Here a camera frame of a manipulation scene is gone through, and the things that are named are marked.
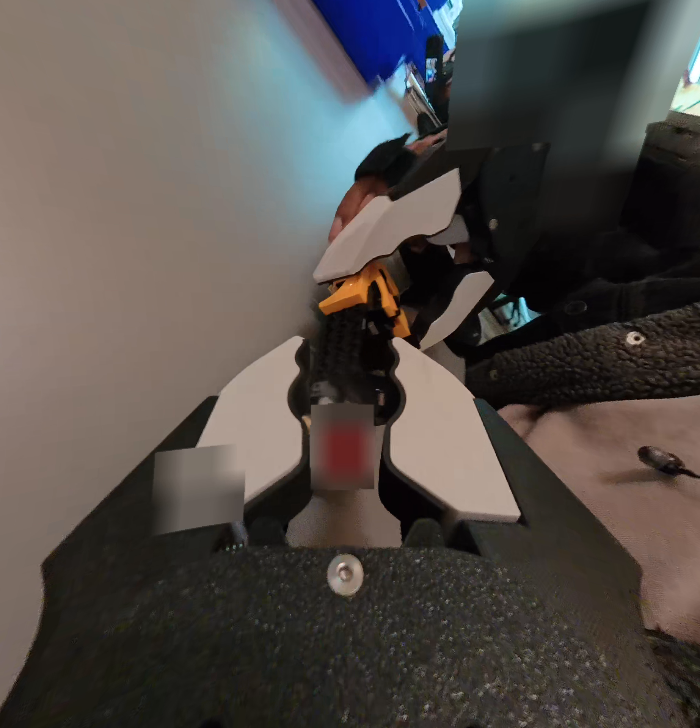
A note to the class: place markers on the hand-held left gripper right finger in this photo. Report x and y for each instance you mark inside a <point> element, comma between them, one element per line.
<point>446,449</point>

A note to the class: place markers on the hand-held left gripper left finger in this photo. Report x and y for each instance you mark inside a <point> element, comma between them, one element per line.
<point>259,409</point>

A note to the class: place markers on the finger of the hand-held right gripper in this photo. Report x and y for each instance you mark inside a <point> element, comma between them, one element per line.
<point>384,227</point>
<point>461,301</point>

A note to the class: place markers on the orange black lego car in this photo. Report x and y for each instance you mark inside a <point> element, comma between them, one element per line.
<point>350,296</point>

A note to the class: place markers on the person's right hand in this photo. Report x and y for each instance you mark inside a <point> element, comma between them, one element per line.
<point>355,199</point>

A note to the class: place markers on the black office chair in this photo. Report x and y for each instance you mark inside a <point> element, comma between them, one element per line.
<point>668,182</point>

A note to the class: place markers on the beige hooded sweatshirt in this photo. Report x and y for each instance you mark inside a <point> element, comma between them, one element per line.
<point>611,512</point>

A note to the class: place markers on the blue plastic bin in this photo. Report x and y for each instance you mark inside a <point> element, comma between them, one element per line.
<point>378,34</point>

